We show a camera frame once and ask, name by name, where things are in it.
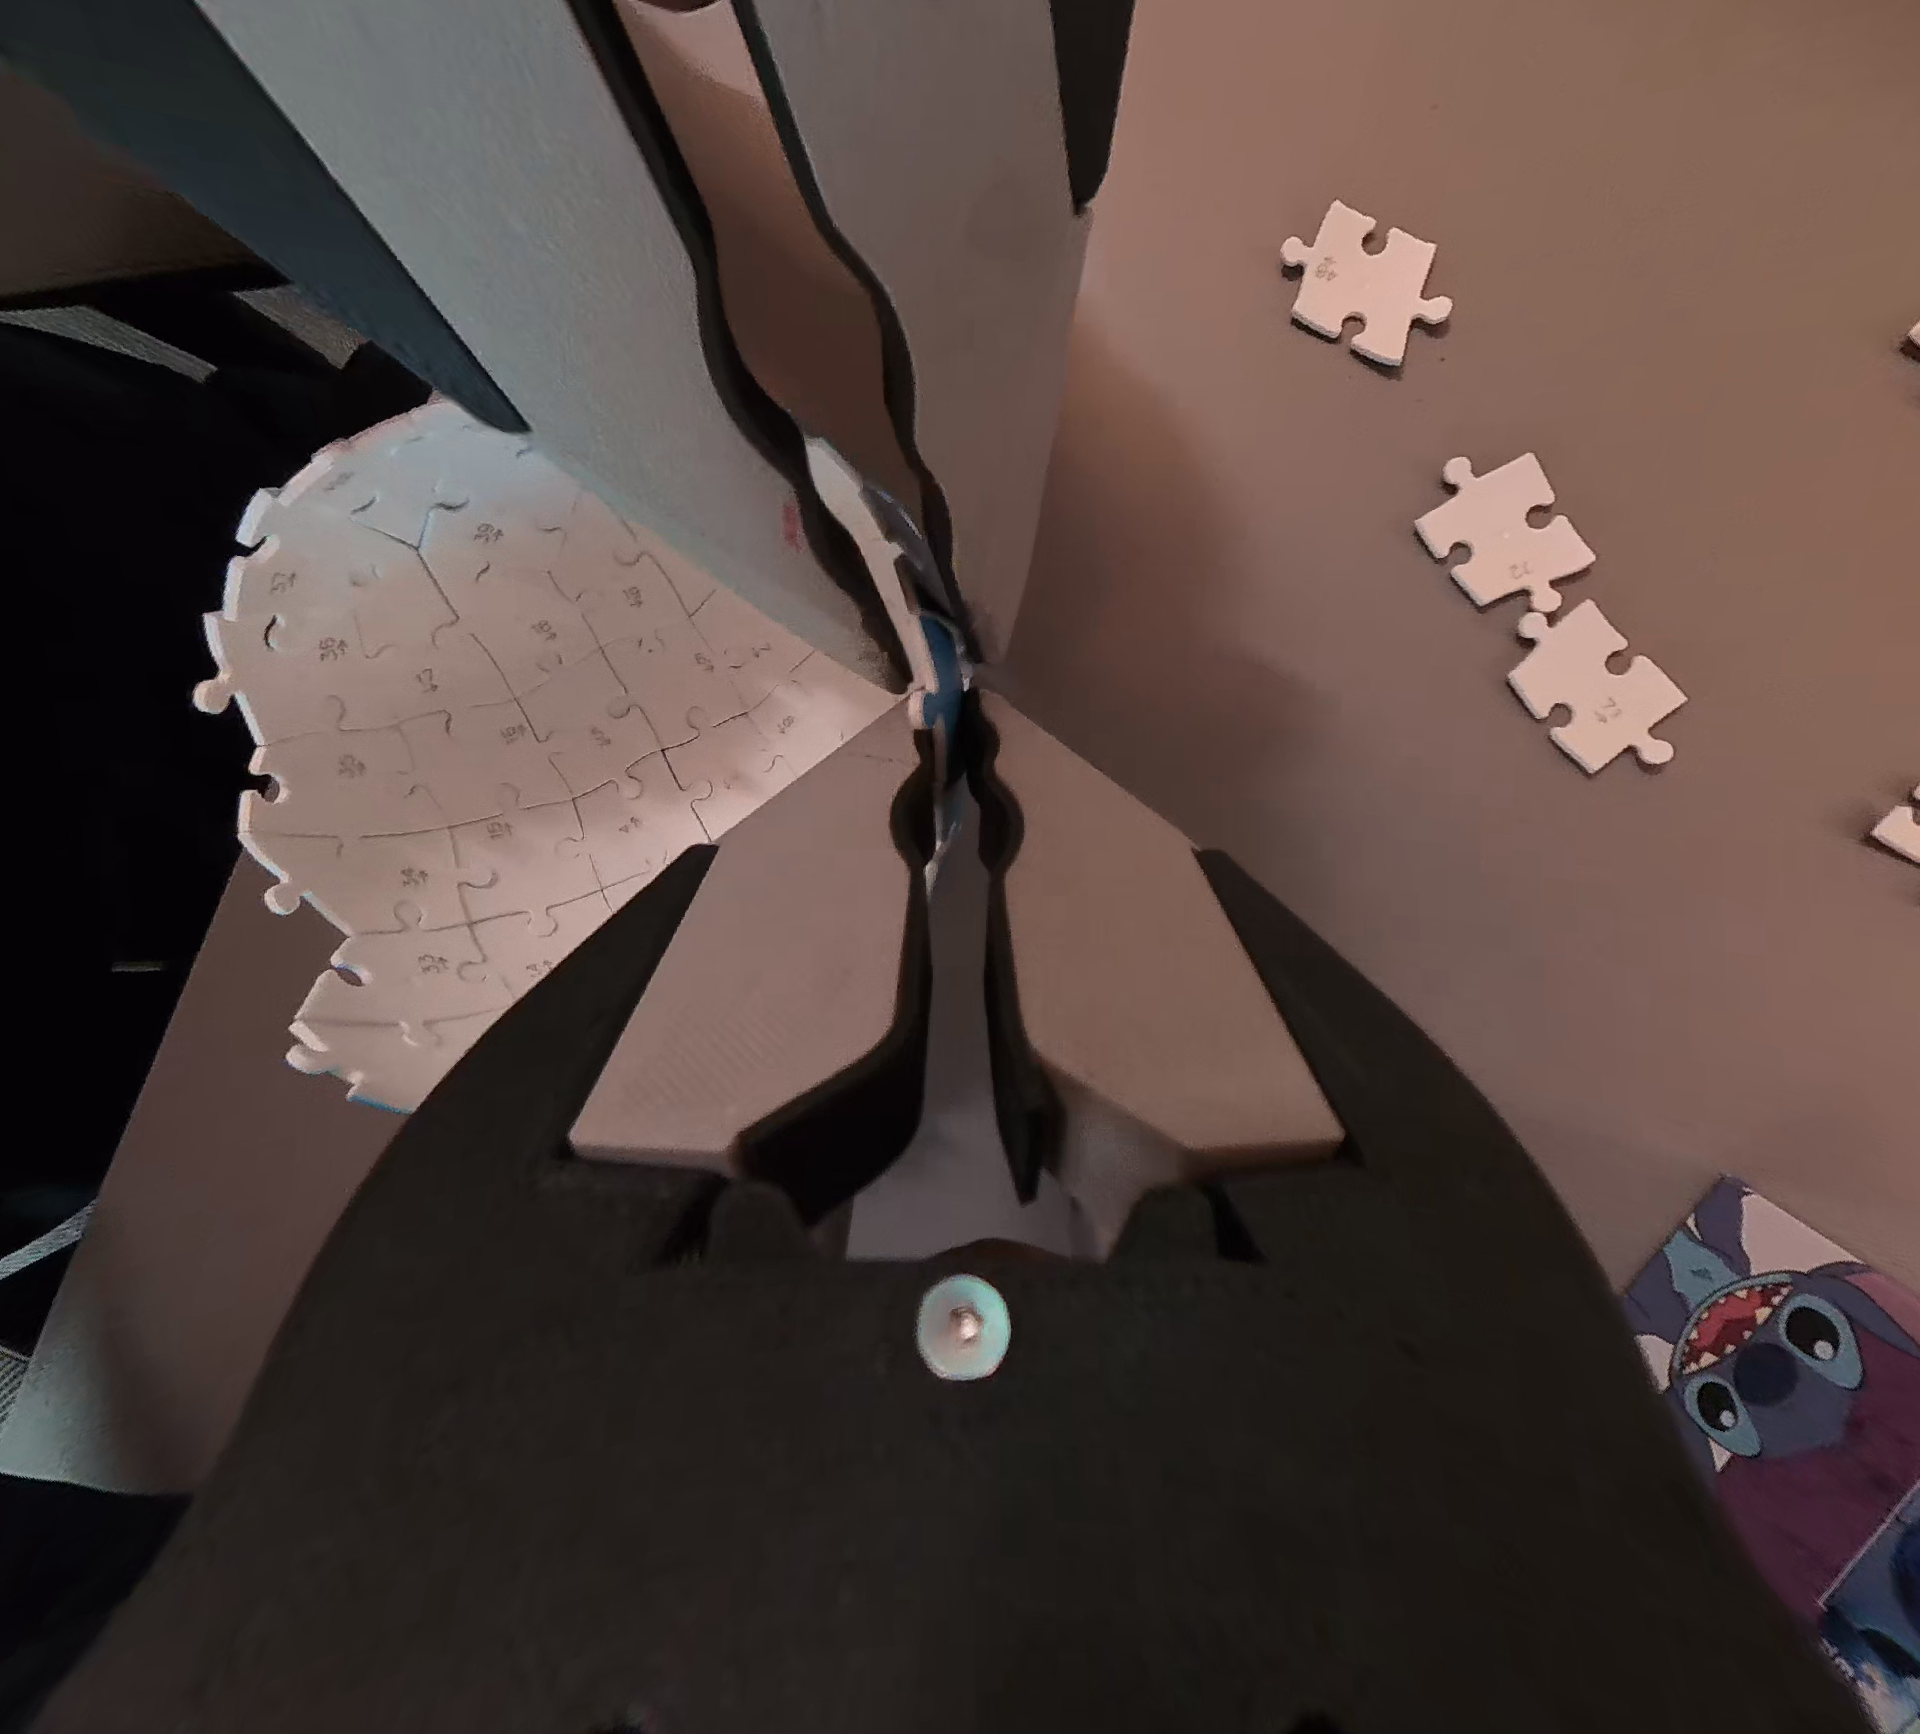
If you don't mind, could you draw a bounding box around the grey strap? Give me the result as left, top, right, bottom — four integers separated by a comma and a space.
0, 1203, 94, 1293

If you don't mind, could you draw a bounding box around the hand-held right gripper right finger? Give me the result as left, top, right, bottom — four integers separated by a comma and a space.
958, 691, 1351, 1203

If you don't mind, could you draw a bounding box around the partly built white puzzle ball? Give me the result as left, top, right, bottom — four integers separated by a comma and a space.
192, 404, 985, 1120

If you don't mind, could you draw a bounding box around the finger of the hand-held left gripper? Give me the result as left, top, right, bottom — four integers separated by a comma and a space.
718, 0, 1093, 656
121, 0, 920, 699

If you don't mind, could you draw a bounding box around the cartoon print puzzle box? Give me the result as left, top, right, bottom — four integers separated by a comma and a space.
1622, 1174, 1920, 1734

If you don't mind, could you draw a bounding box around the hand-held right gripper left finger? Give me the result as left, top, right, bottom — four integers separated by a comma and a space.
568, 691, 947, 1229

